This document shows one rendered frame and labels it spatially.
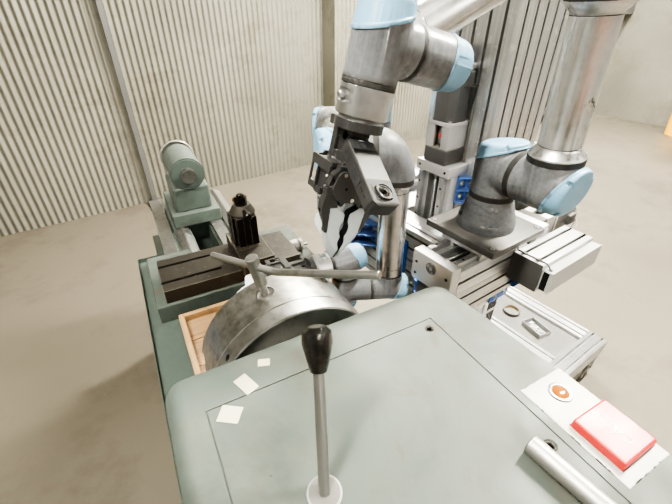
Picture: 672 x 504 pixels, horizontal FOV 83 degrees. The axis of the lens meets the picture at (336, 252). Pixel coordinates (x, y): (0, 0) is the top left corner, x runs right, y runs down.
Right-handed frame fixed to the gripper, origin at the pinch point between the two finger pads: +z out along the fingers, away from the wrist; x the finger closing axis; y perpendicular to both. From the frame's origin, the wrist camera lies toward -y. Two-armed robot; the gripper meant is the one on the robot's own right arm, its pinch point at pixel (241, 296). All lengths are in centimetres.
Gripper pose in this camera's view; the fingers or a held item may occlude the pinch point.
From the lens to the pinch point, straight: 95.3
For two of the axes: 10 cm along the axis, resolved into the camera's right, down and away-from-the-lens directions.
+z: -8.8, 2.6, -4.0
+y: -4.8, -4.8, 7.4
